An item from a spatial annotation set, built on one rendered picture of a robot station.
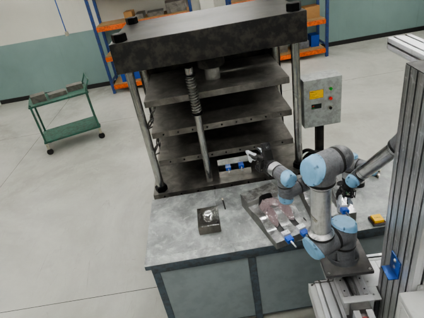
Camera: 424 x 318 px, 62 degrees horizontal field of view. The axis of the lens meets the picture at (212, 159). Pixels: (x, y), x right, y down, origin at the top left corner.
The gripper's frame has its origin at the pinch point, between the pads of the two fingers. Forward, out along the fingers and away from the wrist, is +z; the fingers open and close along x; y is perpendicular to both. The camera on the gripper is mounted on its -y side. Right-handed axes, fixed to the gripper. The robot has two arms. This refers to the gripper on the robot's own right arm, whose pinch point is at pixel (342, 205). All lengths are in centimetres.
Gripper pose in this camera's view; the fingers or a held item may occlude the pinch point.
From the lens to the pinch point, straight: 237.3
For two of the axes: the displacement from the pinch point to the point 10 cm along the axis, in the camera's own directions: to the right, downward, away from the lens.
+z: 0.3, 9.2, 3.8
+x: 10.0, -0.5, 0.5
